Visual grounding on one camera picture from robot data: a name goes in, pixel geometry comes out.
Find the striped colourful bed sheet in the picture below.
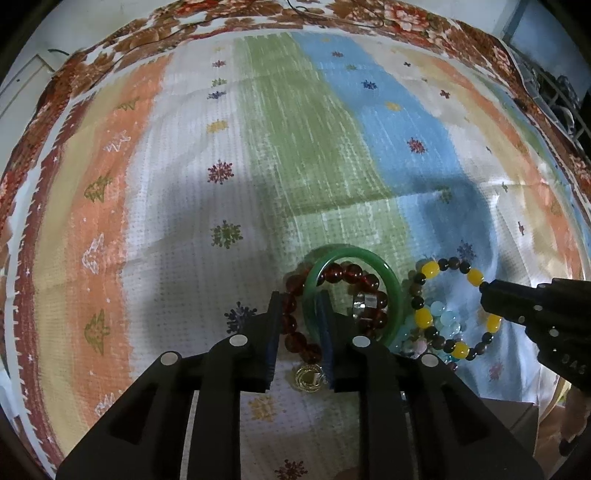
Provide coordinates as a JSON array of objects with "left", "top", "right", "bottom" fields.
[{"left": 2, "top": 31, "right": 590, "bottom": 472}]

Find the yellow and black bead bracelet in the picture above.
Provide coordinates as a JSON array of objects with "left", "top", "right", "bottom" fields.
[{"left": 410, "top": 257, "right": 503, "bottom": 362}]

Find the dark red bead bracelet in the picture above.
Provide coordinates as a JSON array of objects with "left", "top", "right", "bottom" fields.
[{"left": 279, "top": 261, "right": 390, "bottom": 364}]

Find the silver ring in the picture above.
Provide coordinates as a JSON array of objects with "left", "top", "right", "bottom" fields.
[{"left": 351, "top": 292, "right": 379, "bottom": 318}]

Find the green jade bangle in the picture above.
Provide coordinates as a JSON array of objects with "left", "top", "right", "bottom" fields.
[{"left": 301, "top": 244, "right": 405, "bottom": 347}]

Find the red floral blanket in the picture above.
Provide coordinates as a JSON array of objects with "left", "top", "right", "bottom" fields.
[{"left": 1, "top": 1, "right": 590, "bottom": 479}]

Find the light blue bead bracelet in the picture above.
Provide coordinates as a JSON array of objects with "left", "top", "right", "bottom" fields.
[{"left": 389, "top": 299, "right": 465, "bottom": 365}]

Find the gold ring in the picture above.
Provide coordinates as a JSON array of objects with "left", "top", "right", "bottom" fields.
[{"left": 293, "top": 362, "right": 327, "bottom": 394}]

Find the cardboard box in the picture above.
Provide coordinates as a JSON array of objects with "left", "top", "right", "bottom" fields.
[{"left": 482, "top": 399, "right": 539, "bottom": 455}]

